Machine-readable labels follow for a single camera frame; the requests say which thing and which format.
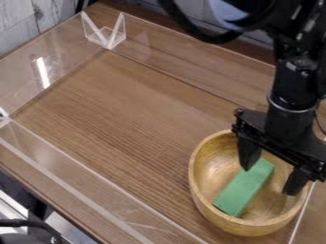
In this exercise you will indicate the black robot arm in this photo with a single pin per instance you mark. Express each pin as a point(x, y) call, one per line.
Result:
point(295, 23)

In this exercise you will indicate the clear acrylic corner bracket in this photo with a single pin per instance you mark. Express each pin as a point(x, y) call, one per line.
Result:
point(105, 37)

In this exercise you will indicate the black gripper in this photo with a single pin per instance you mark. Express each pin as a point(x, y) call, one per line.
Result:
point(282, 131)

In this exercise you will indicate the brown wooden bowl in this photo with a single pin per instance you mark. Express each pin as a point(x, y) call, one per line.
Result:
point(212, 167)

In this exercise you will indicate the green rectangular block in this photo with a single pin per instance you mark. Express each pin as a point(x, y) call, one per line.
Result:
point(237, 194)

